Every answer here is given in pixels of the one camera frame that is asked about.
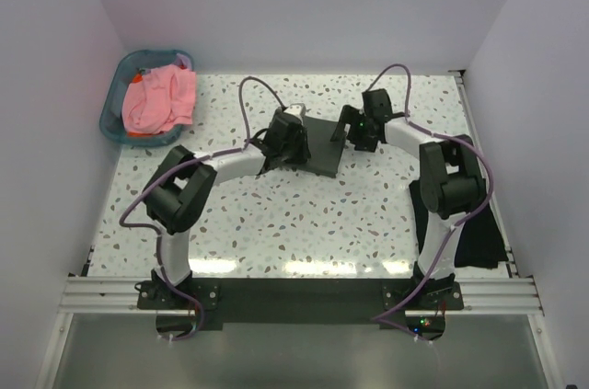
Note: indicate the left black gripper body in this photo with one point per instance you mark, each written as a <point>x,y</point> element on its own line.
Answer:
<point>296,152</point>

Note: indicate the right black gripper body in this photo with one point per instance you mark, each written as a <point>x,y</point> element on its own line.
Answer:
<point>360,135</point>

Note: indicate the dark green t-shirt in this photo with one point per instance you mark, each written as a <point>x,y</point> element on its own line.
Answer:
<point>325,154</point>

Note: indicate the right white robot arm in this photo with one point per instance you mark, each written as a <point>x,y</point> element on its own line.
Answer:
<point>451,185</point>

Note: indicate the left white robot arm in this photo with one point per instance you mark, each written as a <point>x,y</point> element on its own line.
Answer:
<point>179,189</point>

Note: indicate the pink t-shirt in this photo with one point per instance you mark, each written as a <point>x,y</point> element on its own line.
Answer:
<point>166,97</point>

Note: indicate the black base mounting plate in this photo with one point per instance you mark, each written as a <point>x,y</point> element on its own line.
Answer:
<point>269,301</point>

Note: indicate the black folded t-shirt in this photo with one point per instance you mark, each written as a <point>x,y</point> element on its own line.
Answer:
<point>480,244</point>

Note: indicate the teal laundry basket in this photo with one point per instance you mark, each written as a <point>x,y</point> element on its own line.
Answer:
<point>110,121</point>

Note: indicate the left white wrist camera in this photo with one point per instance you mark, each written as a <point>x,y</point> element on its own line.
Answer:
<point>297,110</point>

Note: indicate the aluminium frame rail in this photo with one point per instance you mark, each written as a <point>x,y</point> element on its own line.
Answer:
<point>117,295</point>

